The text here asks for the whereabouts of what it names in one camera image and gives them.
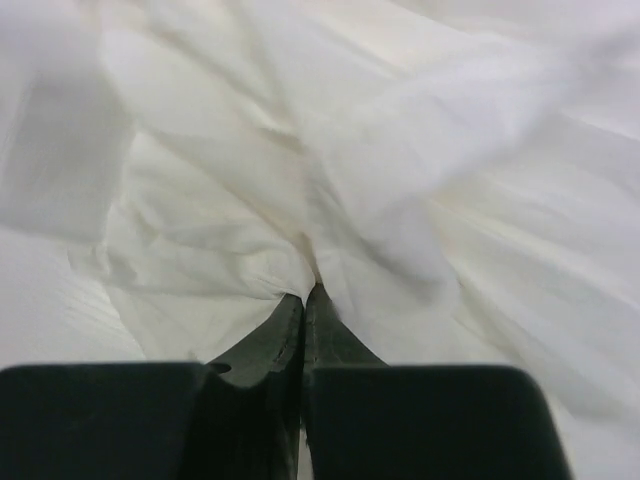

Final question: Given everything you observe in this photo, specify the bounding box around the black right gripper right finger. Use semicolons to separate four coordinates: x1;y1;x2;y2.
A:
302;286;571;480

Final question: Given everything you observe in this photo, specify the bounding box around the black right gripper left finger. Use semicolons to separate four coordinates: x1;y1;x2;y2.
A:
1;295;303;479

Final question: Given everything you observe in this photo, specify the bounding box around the white skirt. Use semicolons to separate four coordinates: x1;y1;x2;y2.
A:
1;1;639;429

